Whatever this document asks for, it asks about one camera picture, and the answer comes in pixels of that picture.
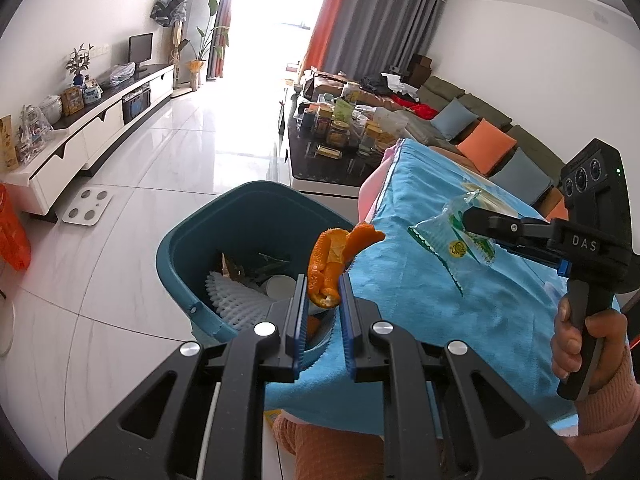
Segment red cloth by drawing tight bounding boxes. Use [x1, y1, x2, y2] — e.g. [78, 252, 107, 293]
[392, 92, 436, 121]

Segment black monitor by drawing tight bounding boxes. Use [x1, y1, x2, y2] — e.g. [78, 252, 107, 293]
[128, 32, 155, 74]

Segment orange cushion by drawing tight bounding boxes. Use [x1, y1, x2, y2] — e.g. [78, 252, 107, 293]
[456, 119, 518, 174]
[545, 195, 571, 222]

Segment white foam fruit net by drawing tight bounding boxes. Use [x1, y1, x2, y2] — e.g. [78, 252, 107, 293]
[205, 270, 274, 331]

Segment green brown sofa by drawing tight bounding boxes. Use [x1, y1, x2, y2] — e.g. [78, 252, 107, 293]
[305, 67, 572, 221]

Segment brown boxes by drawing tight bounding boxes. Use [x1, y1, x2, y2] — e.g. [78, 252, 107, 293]
[406, 55, 435, 84]

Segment orange plastic bag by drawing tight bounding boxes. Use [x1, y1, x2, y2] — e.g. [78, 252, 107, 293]
[0, 183, 32, 271]

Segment orange curtain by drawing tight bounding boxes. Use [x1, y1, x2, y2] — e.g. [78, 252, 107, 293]
[302, 0, 356, 76]

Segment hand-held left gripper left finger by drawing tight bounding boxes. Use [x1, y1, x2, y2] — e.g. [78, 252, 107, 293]
[59, 274, 308, 480]

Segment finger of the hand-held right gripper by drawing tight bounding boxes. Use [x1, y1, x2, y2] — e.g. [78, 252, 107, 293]
[492, 241, 559, 274]
[462, 207, 557, 246]

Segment small potted plant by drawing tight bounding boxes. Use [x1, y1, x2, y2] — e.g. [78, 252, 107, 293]
[66, 44, 95, 86]

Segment grey blue cushion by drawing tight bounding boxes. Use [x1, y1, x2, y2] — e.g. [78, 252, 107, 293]
[431, 98, 480, 141]
[487, 147, 554, 206]

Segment person's right hand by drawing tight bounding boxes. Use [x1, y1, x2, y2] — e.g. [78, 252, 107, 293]
[550, 293, 631, 401]

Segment covered standing fan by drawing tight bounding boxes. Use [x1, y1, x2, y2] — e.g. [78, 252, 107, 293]
[150, 0, 189, 66]

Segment white bathroom scale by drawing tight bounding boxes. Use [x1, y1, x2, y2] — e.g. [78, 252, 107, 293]
[61, 186, 114, 227]

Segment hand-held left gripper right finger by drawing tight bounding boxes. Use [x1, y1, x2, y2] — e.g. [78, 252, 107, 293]
[337, 271, 586, 480]

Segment black coffee table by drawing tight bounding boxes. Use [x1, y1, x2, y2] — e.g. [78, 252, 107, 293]
[277, 95, 397, 197]

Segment pink cloth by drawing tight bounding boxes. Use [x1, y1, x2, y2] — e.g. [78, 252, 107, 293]
[357, 140, 402, 226]

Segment clear green snack wrapper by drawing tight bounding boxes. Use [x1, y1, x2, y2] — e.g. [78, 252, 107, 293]
[407, 192, 499, 295]

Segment person's leg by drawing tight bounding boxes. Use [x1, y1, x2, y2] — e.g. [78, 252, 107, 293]
[272, 414, 447, 480]

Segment white tv stand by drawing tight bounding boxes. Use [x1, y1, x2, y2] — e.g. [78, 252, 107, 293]
[0, 62, 176, 221]

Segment teal trash bin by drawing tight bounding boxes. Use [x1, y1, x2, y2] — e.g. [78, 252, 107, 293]
[156, 181, 362, 362]

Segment blue floral blanket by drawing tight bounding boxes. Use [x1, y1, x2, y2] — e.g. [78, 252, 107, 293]
[264, 139, 623, 433]

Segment person's right forearm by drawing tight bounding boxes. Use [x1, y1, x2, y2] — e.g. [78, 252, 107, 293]
[575, 346, 640, 440]

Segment tall potted plant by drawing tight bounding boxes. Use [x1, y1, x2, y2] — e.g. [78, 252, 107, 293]
[182, 0, 231, 86]

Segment white paper cup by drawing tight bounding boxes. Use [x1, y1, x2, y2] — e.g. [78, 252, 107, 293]
[265, 275, 299, 301]

